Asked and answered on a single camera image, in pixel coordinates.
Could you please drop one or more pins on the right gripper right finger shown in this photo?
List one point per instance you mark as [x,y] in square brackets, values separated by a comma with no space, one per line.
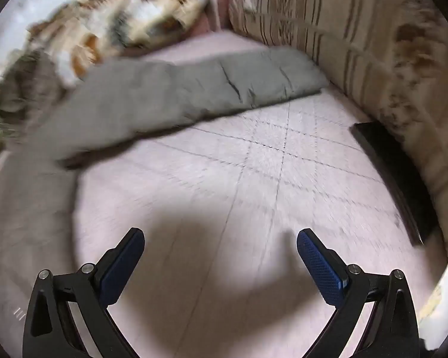
[391,330]

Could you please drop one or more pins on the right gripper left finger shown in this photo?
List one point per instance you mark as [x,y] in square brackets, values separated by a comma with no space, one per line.
[50,330]

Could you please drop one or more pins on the grey quilted puffer jacket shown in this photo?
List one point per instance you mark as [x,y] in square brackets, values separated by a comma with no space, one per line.
[118,100]

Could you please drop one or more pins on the pink quilted bed sheet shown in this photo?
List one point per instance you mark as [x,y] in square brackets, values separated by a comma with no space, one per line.
[221,204]

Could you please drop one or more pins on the striped beige sofa cushion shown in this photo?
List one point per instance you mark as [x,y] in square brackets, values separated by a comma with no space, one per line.
[389,56]

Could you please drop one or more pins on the leaf pattern fleece blanket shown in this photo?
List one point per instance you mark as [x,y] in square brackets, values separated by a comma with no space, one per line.
[83,33]

